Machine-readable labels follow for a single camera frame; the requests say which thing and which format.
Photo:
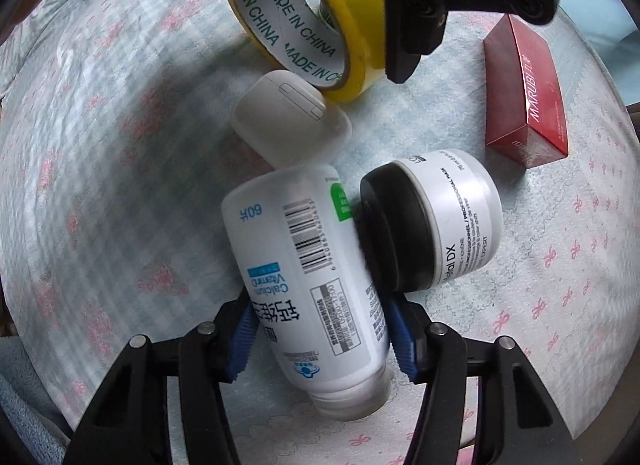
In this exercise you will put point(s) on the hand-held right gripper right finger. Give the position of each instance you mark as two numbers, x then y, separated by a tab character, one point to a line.
403	341

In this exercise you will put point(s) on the yellow tape roll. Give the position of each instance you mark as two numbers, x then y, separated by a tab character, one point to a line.
352	10

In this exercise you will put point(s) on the red cardboard box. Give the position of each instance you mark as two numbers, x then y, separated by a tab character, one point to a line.
525	95

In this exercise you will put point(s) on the grey-blue textured cloth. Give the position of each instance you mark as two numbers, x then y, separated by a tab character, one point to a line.
25	385

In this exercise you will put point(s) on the white rounded plastic case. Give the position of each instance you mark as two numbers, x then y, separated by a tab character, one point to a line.
290	120

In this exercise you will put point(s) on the white supplement bottle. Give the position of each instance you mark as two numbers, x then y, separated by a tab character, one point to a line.
280	255

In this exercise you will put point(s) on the checked floral bed sheet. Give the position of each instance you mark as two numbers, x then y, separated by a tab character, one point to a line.
125	170

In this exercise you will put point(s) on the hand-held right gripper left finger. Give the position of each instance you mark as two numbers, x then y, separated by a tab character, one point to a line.
242	340

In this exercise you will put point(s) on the white jar with black lid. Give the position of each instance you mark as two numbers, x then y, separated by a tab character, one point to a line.
450	205

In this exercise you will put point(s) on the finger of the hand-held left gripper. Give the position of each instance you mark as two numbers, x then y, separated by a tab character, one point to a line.
405	25

